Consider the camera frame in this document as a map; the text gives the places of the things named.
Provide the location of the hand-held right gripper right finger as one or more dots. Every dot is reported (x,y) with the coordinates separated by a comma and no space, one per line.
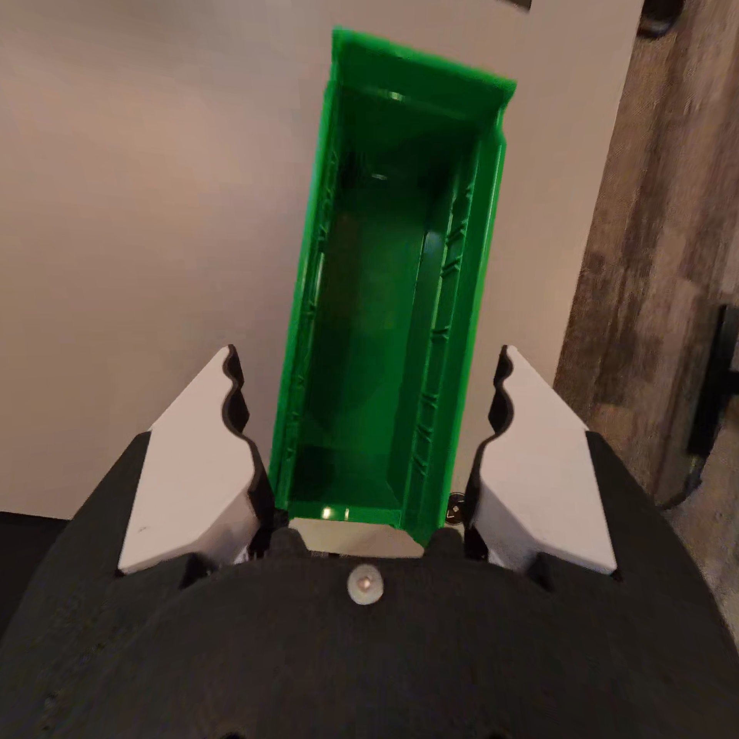
(542,479)

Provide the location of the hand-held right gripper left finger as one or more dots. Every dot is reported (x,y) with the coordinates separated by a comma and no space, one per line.
(190,479)

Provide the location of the green plastic bin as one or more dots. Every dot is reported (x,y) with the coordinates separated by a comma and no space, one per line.
(369,317)

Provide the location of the black metal stand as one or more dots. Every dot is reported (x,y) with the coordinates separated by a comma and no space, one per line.
(713,392)

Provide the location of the black tape strip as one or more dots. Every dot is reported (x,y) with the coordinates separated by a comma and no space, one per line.
(517,4)

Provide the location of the black caster wheel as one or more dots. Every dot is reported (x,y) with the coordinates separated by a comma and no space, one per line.
(664,17)

